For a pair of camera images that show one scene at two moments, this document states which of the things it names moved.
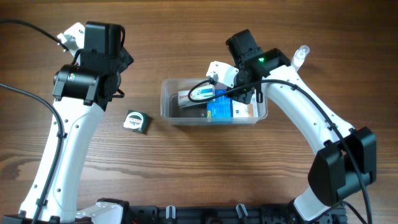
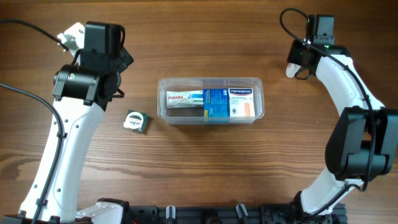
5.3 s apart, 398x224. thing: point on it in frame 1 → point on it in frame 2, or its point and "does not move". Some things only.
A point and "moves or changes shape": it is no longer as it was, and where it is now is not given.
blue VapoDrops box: [221, 107] moves or changes shape
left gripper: [125, 58] does not move
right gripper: [244, 94] → [296, 57]
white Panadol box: [204, 92] moves or changes shape
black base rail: [226, 214] does not move
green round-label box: [136, 121] does not move
